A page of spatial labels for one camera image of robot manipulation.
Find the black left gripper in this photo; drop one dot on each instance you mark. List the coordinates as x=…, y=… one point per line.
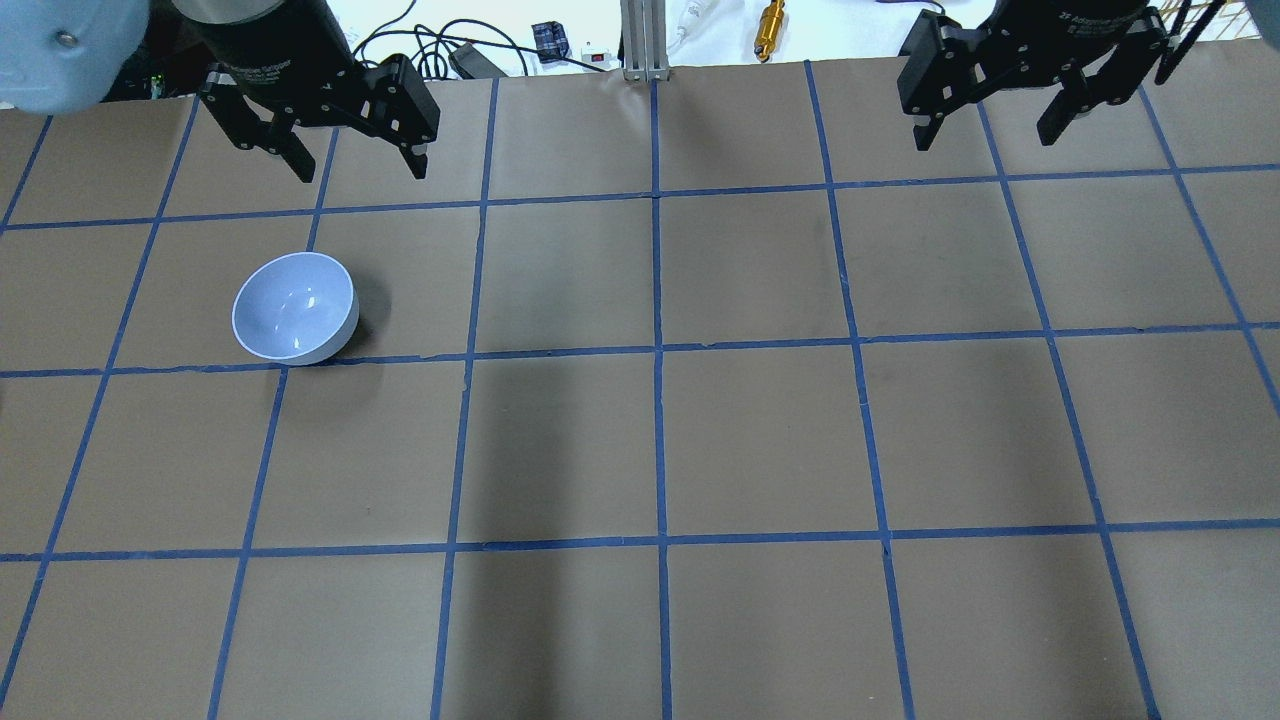
x=268, y=45

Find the light blue robot arm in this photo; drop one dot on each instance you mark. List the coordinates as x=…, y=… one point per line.
x=60, y=57

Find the brass cylindrical fitting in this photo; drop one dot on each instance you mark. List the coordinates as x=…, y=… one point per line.
x=769, y=30

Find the small dark blue box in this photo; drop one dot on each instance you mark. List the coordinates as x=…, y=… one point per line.
x=551, y=42

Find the black power adapter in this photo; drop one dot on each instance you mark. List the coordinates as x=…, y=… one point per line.
x=469, y=63

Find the light blue bowl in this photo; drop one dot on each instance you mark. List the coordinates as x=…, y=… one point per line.
x=297, y=310

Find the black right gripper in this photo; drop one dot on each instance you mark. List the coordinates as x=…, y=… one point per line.
x=1085, y=30

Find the aluminium extrusion post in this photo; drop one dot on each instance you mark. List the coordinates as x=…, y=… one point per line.
x=644, y=55

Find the white power switch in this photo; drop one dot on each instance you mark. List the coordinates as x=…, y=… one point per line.
x=596, y=56

